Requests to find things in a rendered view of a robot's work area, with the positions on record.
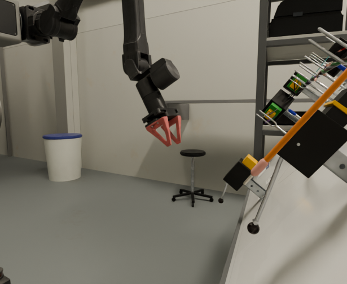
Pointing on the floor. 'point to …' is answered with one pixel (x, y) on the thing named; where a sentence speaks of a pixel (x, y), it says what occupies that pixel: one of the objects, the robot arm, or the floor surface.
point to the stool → (192, 176)
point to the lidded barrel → (63, 156)
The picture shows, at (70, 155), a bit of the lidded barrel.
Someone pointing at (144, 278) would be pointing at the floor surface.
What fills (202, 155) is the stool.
